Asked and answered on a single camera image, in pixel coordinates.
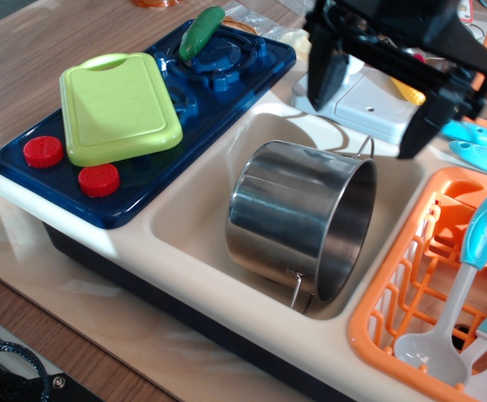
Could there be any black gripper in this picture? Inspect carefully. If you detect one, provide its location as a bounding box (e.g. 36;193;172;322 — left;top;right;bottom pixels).
305;1;487;159

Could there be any large stainless steel pot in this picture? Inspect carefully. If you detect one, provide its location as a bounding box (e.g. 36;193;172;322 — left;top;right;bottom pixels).
225;141;377;302

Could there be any cream toy sink unit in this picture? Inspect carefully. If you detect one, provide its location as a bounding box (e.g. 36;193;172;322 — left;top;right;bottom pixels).
0;83;477;401

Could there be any grey toy faucet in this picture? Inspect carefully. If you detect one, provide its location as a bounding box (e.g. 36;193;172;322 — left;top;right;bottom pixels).
292;57;418;145

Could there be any yellow toy corn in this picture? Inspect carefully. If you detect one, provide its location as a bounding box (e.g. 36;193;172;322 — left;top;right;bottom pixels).
391;77;426;106

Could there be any yellow toy plate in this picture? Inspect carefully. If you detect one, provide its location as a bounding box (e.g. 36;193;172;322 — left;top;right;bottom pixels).
281;29;311;54

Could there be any blue toy stovetop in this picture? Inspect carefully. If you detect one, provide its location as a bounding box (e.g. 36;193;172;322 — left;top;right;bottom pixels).
0;18;298;230

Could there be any green toy cucumber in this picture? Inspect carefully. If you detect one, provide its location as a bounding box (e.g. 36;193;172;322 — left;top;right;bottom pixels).
179;6;225;63

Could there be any orange dish rack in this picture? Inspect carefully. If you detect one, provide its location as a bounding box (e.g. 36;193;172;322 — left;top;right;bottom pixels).
348;167;487;401

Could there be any orange bowl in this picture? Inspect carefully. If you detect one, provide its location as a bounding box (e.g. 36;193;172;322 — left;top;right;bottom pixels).
132;0;181;8

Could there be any green plastic cutting board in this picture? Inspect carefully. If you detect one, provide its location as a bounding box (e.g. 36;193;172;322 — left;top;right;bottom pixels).
59;52;183;168

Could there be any red stove knob right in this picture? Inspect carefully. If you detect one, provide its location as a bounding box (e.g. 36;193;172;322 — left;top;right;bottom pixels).
78;163;120;198

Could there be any red stove knob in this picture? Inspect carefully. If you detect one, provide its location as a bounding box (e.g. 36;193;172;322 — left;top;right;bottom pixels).
23;136;64;168
78;163;120;198

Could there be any red stove knob left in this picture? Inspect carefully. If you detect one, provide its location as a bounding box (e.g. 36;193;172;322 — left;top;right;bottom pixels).
23;136;64;168

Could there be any blue utensil handle upper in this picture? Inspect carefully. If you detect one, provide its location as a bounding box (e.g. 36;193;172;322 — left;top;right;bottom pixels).
441;121;487;147

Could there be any blue utensil handle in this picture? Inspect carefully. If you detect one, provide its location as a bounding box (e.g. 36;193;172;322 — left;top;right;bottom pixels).
441;121;487;147
449;141;487;172

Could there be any blue utensil handle lower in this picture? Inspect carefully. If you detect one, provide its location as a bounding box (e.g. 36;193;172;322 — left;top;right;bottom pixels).
449;141;487;172

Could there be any white spoon blue handle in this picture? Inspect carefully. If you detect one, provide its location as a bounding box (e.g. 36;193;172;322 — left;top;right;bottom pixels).
394;198;487;387

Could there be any black metal base plate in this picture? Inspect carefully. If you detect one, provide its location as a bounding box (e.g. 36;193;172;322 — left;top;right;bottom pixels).
24;373;102;402

